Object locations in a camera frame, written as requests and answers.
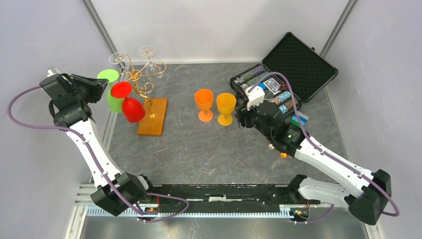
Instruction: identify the yellow plastic wine glass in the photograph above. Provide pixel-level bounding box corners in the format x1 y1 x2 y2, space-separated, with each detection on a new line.
216 93 236 126

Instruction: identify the green plastic wine glass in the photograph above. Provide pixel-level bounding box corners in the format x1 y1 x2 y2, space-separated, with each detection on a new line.
97 69 125 114

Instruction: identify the red plastic wine glass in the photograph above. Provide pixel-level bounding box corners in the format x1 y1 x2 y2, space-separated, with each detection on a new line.
110 81 146 123

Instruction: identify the orange plastic wine glass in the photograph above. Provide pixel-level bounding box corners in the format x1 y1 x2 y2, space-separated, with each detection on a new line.
194 89 214 122

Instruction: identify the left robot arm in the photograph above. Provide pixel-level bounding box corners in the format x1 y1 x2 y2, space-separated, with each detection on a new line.
39 73 156 216

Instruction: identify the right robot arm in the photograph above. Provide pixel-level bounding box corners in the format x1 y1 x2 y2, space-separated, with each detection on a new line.
235 93 392 225

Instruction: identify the clear wine glass left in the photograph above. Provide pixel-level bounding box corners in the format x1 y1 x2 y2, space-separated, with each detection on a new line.
108 51 126 71

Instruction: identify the clear wine glass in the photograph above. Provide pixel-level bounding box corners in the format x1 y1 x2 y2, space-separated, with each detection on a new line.
138 45 156 75
108 51 126 71

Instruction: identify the clear wine glass right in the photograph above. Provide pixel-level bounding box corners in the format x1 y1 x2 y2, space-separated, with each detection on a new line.
138 45 156 75

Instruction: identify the wooden rack base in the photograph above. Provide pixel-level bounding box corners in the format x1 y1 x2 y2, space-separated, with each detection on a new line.
136 98 168 136

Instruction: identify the red toy brick car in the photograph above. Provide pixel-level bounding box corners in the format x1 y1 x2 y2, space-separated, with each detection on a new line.
268 143 288 158

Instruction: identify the blue green brick stack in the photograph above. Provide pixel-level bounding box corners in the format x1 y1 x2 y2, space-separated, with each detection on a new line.
290 112 309 127

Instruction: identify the black poker chip case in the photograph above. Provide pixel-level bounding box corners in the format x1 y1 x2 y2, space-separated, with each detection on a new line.
229 32 338 119

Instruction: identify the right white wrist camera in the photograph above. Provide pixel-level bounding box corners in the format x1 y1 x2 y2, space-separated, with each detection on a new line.
245 86 265 111

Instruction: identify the gold wire wine glass rack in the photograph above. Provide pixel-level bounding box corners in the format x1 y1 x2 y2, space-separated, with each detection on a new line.
121 53 167 99

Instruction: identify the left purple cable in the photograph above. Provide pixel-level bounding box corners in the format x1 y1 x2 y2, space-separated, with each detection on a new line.
7 86 190 224

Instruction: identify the purple cable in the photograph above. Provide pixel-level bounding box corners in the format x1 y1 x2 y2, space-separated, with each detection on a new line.
247 72 400 225
7 86 190 224

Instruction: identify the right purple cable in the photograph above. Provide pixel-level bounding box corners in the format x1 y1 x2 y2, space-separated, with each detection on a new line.
247 72 400 225

